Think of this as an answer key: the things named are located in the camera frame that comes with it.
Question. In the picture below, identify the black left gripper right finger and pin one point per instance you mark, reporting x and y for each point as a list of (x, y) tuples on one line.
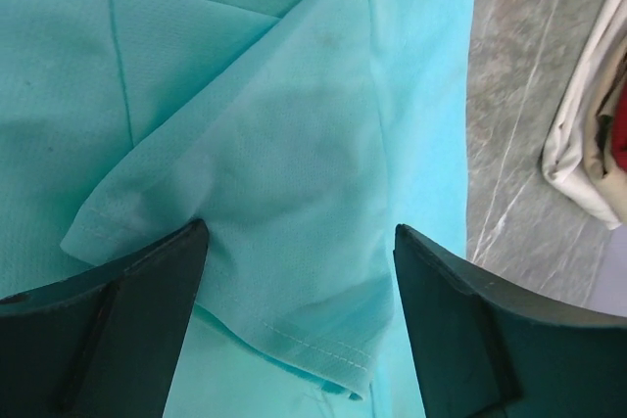
[(485, 347)]

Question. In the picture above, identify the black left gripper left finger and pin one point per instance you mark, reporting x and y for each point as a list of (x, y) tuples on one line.
[(105, 342)]

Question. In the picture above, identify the teal t-shirt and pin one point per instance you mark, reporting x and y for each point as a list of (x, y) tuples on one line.
[(303, 132)]

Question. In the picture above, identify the folded white t-shirt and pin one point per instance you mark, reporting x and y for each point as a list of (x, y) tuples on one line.
[(562, 159)]

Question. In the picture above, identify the folded beige t-shirt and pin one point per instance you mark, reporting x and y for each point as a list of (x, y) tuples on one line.
[(600, 166)]

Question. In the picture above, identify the folded dark red t-shirt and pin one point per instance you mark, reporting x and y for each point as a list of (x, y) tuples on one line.
[(619, 134)]

